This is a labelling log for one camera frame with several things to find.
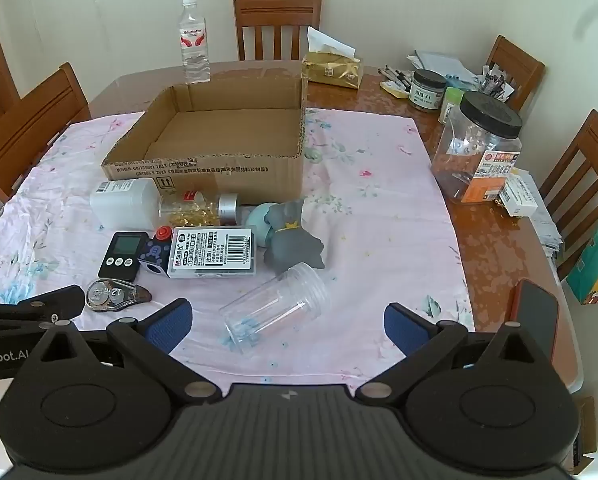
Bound correction tape dispenser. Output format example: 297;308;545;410
85;278;151;312

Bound black digital timer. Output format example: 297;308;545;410
98;232;148;283

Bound black cube toy red buttons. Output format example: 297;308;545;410
138;226;173;275

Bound clear case with label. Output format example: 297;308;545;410
168;226;257;278

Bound white translucent plastic container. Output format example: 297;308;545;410
90;179;161;232

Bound jar of golden capsules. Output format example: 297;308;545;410
159;191;239;226

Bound light blue round case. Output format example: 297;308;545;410
245;203;275;248

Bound grey animal figurine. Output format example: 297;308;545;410
263;198;325;275

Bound smartphone red case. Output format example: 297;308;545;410
506;278;558;360

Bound wooden chair left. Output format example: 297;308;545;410
0;63;90;203

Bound wooden chair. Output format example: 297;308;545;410
540;110;598;278
486;35;546;112
233;0;323;62
0;63;90;203

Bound pink floral tablecloth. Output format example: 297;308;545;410
0;110;474;388

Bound small white medicine box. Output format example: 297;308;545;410
498;174;538;218

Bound large clear jar black lid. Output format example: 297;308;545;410
431;91;523;204

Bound small jar green lid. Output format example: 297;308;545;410
438;87;464;125

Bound small jar black lid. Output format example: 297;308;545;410
409;68;447;112

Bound pens bundle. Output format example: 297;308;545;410
378;65;411;100

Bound pen holder cup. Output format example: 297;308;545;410
477;64;515;102

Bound stack of papers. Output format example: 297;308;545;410
406;50;478;84

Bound wooden chair far right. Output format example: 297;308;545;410
486;35;546;112

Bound clear water bottle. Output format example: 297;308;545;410
179;0;211;84

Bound gold tissue pack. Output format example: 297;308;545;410
302;26;363;90

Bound wooden chair far centre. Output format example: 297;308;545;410
233;0;323;62

